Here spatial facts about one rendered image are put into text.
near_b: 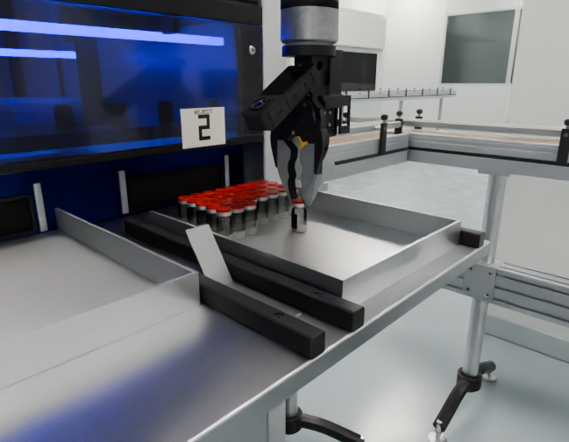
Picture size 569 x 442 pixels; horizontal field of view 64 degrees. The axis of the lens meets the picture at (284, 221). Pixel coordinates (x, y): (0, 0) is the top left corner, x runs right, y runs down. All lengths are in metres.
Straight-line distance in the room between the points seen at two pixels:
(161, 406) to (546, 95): 1.85
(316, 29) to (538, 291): 1.11
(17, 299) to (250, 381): 0.27
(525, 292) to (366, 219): 0.88
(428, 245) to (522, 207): 1.53
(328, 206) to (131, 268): 0.34
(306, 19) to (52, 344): 0.45
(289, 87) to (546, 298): 1.11
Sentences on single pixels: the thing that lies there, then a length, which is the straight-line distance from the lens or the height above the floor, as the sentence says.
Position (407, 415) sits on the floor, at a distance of 1.73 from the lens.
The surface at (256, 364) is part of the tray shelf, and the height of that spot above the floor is 0.88.
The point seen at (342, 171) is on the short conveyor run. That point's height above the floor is 0.86.
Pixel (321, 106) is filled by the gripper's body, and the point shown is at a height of 1.06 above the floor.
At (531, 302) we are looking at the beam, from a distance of 1.52.
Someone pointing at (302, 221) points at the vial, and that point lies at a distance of 0.64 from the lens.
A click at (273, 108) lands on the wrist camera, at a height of 1.06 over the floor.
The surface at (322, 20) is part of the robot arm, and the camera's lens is 0.61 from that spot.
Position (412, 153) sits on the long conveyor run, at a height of 0.87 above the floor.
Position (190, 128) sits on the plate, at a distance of 0.73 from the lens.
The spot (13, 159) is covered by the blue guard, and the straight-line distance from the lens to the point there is 0.62.
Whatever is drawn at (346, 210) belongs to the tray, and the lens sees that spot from 0.73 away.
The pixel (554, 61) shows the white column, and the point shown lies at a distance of 2.01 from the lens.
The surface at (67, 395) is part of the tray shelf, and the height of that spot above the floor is 0.88.
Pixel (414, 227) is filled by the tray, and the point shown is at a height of 0.89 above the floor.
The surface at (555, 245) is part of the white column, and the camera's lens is 2.08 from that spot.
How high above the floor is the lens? 1.09
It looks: 17 degrees down
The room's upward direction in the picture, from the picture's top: straight up
